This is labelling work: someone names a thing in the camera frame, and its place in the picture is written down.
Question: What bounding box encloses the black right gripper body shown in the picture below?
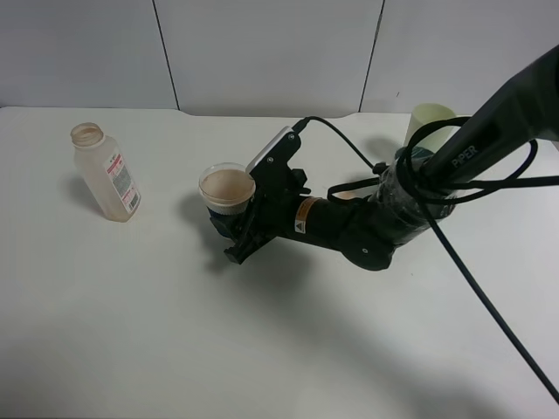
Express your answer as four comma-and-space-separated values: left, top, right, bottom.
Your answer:
223, 168, 310, 264

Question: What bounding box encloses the blue sleeved paper cup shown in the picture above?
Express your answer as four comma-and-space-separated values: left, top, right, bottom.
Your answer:
198, 162, 256, 239

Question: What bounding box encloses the clear plastic drink bottle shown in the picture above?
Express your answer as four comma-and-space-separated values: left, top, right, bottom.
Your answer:
70, 122, 141, 223

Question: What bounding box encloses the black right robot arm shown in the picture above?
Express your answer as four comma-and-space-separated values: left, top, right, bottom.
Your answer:
215, 49, 558, 271

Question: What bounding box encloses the brown spilled drink puddle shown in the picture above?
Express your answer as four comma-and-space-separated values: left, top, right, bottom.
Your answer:
336, 191, 355, 200

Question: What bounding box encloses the teal plastic cup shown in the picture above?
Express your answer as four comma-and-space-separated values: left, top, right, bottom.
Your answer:
394, 147, 434, 164

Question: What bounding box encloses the pale yellow plastic cup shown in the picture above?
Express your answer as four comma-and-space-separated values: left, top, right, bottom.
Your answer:
403, 102, 464, 152

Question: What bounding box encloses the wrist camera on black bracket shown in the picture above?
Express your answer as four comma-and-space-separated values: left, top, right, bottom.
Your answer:
245, 127, 306, 194

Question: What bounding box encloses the black camera cable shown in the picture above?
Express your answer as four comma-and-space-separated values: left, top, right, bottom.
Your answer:
291, 115, 559, 394

